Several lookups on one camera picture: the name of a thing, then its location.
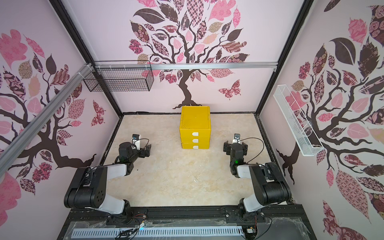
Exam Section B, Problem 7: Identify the yellow bottom drawer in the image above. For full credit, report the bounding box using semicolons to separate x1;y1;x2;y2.
182;143;210;150

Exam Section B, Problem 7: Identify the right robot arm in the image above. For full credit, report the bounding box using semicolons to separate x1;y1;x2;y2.
223;142;292;214

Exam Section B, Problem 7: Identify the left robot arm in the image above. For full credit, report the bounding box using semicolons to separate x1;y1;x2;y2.
64;140;152;216

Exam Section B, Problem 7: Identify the yellow three-drawer cabinet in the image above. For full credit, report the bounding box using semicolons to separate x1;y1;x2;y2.
179;106;212;131

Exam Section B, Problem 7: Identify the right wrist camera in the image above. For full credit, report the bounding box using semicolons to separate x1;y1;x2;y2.
232;134;241;144

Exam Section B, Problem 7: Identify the white wire basket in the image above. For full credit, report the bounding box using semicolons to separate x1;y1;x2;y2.
273;85;325;157

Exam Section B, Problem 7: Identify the black wire basket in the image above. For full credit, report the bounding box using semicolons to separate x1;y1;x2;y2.
84;60;155;92

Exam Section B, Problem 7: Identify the white slotted cable duct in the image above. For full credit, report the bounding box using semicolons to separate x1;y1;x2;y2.
69;226;244;240

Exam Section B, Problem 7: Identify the aluminium rail back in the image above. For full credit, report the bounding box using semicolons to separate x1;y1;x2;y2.
96;62;278;70

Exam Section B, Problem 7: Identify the aluminium rail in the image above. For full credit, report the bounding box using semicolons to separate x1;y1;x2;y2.
96;62;278;70
1;64;93;176

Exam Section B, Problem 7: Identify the black base frame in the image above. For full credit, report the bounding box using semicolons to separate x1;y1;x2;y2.
58;205;317;240

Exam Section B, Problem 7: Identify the aluminium rail left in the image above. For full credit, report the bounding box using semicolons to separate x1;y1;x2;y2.
1;64;93;176

